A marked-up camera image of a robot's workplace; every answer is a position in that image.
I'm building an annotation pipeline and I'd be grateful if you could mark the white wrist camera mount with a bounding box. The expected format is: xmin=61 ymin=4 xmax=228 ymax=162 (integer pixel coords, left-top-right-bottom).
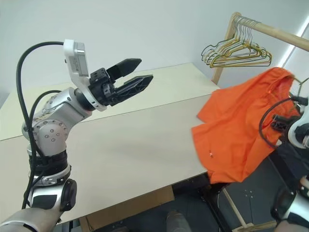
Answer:
xmin=288 ymin=119 xmax=309 ymax=148
xmin=63 ymin=39 xmax=108 ymax=112

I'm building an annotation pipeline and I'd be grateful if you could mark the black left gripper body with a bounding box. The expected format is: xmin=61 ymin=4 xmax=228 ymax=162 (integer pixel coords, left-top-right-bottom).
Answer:
xmin=88 ymin=67 xmax=119 ymax=107

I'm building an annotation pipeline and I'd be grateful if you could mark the orange t-shirt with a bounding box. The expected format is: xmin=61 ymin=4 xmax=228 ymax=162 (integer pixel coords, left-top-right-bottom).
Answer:
xmin=192 ymin=67 xmax=302 ymax=185

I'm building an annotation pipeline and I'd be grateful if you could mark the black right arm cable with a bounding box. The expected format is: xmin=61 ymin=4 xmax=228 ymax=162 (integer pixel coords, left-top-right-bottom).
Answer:
xmin=258 ymin=97 xmax=294 ymax=149

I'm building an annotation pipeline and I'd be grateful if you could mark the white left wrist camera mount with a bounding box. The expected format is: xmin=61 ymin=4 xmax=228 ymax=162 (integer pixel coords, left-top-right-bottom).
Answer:
xmin=63 ymin=39 xmax=108 ymax=112

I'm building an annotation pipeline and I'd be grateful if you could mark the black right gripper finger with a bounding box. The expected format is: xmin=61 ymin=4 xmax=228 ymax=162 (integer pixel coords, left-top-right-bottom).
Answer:
xmin=290 ymin=95 xmax=309 ymax=105
xmin=271 ymin=115 xmax=293 ymax=131

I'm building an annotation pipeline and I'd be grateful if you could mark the gold wire hanger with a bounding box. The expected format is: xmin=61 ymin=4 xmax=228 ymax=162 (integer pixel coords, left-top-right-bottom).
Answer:
xmin=208 ymin=20 xmax=273 ymax=69
xmin=205 ymin=20 xmax=271 ymax=66

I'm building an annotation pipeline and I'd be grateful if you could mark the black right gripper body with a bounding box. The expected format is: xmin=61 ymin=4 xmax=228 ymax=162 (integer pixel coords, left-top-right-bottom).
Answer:
xmin=296 ymin=124 xmax=309 ymax=147

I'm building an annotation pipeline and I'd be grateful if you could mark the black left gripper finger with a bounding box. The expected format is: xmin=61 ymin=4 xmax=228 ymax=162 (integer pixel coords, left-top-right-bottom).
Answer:
xmin=105 ymin=58 xmax=142 ymax=80
xmin=112 ymin=74 xmax=154 ymax=107

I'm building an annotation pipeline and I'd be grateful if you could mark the white wire hanger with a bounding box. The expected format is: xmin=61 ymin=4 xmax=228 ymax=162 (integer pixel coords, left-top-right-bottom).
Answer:
xmin=202 ymin=19 xmax=268 ymax=64

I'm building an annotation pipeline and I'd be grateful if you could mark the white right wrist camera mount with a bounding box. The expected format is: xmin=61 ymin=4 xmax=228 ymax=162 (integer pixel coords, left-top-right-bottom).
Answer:
xmin=288 ymin=119 xmax=309 ymax=148

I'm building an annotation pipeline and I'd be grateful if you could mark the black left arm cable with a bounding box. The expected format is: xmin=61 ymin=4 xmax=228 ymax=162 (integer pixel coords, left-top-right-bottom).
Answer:
xmin=15 ymin=41 xmax=66 ymax=210

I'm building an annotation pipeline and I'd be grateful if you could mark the brown cardboard box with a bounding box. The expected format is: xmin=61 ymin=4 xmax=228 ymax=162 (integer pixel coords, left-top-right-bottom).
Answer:
xmin=79 ymin=185 xmax=176 ymax=232

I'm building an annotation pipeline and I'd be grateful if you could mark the wooden clothes rack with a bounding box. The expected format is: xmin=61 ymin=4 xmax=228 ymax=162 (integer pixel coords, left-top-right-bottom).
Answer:
xmin=211 ymin=12 xmax=309 ymax=229

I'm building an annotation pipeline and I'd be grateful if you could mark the dark green wire hanger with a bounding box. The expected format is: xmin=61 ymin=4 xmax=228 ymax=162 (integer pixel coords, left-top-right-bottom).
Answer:
xmin=201 ymin=18 xmax=266 ymax=61

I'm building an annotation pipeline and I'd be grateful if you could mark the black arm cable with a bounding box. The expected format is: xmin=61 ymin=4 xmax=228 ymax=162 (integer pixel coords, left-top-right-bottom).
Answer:
xmin=258 ymin=97 xmax=294 ymax=149
xmin=15 ymin=41 xmax=66 ymax=210

